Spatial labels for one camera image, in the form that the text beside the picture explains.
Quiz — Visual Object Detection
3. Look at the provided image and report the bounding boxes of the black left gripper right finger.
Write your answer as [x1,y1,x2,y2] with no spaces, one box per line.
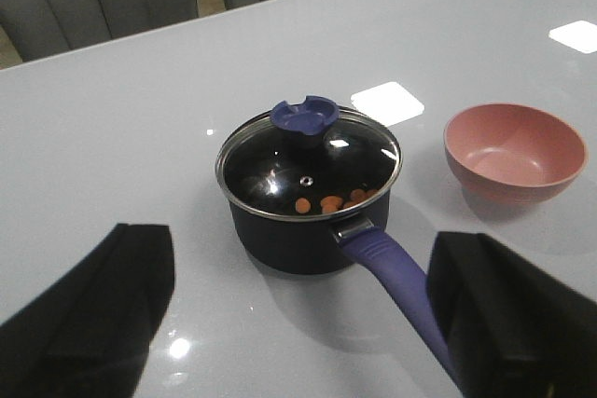
[426,231,596,397]

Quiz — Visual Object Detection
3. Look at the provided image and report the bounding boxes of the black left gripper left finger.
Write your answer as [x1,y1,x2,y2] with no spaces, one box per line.
[1,224,175,397]

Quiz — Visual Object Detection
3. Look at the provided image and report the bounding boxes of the pink bowl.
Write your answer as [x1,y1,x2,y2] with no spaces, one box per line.
[444,103,588,205]

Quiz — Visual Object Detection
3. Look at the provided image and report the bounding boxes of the orange ham slices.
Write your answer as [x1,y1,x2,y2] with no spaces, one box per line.
[294,188,378,215]

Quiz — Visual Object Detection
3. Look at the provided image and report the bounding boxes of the glass lid with blue knob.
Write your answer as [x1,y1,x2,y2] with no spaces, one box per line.
[215,96,402,222]

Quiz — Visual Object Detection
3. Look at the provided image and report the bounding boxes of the dark blue saucepan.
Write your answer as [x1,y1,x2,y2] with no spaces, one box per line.
[229,187,454,375]

